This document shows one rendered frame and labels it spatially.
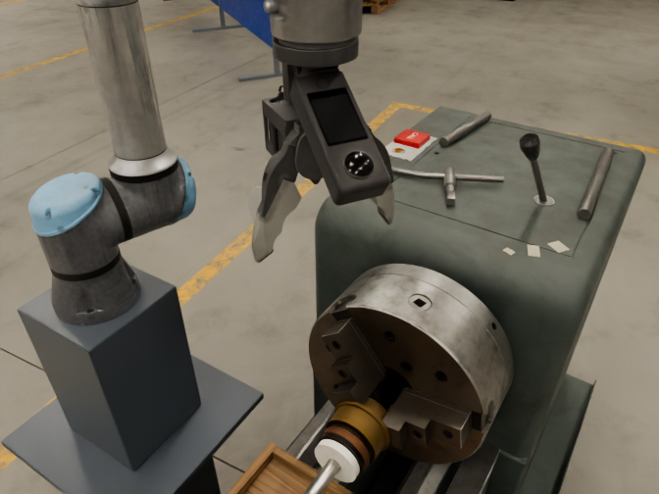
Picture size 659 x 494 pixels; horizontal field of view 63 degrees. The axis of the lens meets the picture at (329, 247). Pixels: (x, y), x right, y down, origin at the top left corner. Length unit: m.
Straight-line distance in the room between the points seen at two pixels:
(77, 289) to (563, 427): 1.23
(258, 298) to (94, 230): 1.81
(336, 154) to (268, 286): 2.35
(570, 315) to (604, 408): 1.62
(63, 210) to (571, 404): 1.35
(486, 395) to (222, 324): 1.90
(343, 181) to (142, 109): 0.56
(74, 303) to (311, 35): 0.71
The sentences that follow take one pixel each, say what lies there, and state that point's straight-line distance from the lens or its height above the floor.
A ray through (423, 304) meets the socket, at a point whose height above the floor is 1.23.
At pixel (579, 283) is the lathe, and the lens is 0.88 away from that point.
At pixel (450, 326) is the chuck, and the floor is 1.22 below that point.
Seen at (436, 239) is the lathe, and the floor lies 1.25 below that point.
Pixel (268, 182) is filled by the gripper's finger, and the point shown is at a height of 1.53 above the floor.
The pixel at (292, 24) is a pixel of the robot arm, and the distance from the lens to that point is 0.45.
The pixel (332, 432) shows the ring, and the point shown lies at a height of 1.11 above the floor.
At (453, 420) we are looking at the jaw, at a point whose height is 1.12.
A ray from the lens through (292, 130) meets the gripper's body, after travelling 0.48.
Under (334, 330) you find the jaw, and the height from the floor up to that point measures 1.19.
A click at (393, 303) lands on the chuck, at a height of 1.24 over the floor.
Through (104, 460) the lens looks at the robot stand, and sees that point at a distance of 1.29.
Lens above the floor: 1.76
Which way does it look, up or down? 36 degrees down
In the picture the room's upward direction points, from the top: straight up
